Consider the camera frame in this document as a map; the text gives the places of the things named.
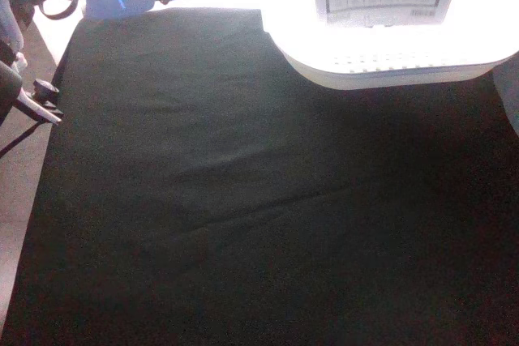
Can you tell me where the black table cloth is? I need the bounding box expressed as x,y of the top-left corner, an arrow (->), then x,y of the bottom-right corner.
0,6 -> 519,346

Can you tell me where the white studded plastic tray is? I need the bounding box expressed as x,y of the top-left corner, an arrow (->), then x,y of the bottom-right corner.
265,0 -> 519,92

